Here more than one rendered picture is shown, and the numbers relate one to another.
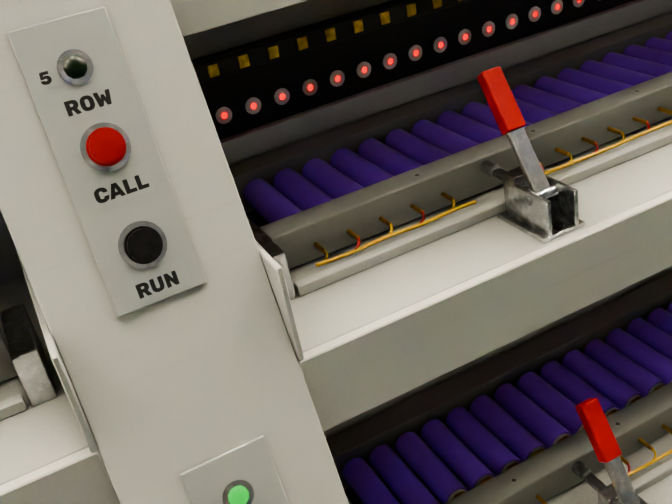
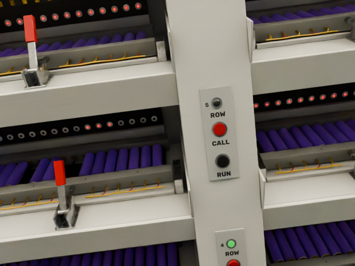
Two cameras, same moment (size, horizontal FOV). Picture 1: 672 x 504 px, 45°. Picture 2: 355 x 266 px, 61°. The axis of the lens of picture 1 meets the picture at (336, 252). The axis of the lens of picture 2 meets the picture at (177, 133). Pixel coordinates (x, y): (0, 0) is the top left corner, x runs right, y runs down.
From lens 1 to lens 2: 0.09 m
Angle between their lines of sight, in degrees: 18
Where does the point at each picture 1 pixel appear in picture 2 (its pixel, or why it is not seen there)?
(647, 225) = not seen: outside the picture
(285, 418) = (252, 225)
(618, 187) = not seen: outside the picture
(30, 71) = (203, 102)
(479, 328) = (329, 214)
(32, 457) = (174, 211)
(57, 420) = (183, 201)
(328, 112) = (293, 111)
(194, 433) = (222, 220)
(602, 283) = not seen: outside the picture
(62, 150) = (206, 127)
